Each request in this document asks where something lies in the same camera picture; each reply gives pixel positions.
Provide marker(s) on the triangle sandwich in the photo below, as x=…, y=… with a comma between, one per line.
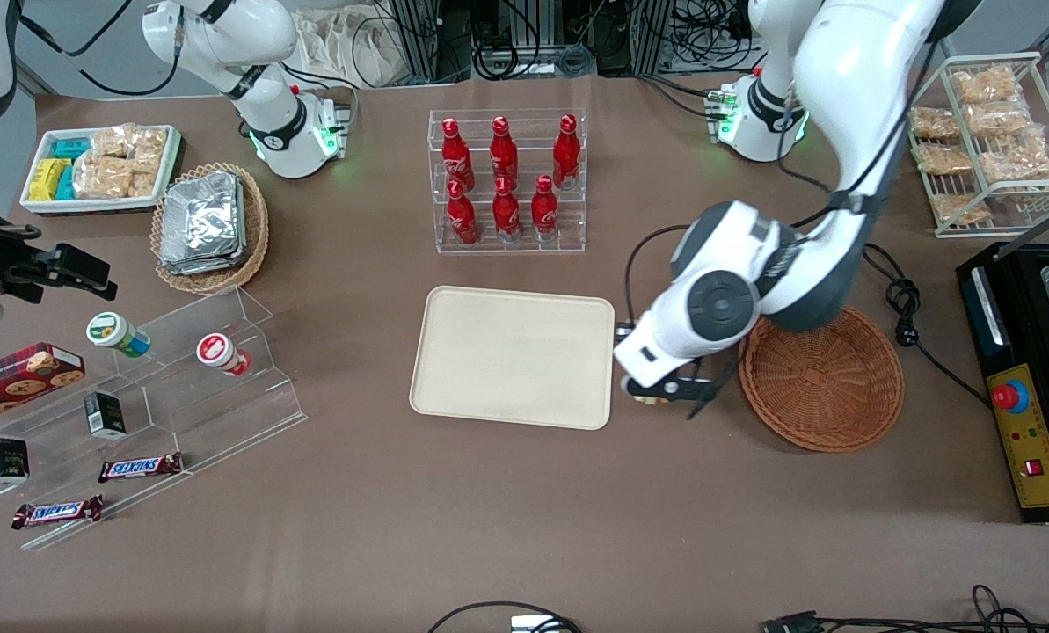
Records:
x=650, y=400

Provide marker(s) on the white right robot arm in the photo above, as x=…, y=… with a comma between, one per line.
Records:
x=265, y=105

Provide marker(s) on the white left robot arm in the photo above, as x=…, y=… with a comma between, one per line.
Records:
x=858, y=88

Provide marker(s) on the white rectangular snack tray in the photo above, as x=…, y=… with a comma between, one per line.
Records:
x=102, y=206

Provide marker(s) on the cream plastic tray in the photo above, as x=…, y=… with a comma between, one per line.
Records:
x=511, y=356

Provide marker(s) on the brown round wicker basket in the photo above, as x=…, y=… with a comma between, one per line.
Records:
x=827, y=387

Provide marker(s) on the light tan wicker basket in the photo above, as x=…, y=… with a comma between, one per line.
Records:
x=256, y=233

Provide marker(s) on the green lid yogurt cup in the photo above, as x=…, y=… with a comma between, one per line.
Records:
x=112, y=331

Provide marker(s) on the teal snack pack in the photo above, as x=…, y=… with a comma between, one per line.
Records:
x=66, y=183
x=71, y=149

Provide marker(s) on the yellow snack pack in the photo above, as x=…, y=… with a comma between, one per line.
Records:
x=49, y=169
x=44, y=189

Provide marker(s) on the clear rice crisp bag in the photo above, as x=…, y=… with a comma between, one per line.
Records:
x=112, y=141
x=143, y=184
x=102, y=178
x=151, y=148

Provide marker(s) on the red tartan cookie box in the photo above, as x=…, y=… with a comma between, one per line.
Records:
x=14, y=382

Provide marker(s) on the silver foil packets stack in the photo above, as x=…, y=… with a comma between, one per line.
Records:
x=203, y=220

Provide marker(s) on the small black drink carton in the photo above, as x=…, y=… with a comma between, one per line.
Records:
x=105, y=415
x=5, y=462

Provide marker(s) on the red lid yogurt cup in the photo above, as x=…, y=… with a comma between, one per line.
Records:
x=218, y=352

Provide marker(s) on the clear acrylic stepped display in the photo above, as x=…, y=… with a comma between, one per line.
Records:
x=190, y=422

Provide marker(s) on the clear acrylic bottle rack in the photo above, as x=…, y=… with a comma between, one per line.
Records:
x=524, y=249

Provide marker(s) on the Snickers chocolate bar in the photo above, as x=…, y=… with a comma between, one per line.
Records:
x=56, y=512
x=140, y=468

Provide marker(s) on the red cola bottle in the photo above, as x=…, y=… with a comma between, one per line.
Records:
x=457, y=158
x=544, y=214
x=566, y=156
x=504, y=156
x=506, y=215
x=463, y=220

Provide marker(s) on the bagged fried snack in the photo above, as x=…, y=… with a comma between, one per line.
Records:
x=959, y=209
x=984, y=84
x=943, y=159
x=934, y=123
x=1016, y=163
x=999, y=119

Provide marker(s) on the beige cloth bag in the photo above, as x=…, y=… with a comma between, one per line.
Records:
x=348, y=44

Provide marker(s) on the black sealing machine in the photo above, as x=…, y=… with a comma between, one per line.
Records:
x=1025, y=352

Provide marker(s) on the aluminium frame post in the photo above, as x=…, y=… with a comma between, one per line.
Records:
x=651, y=35
x=423, y=40

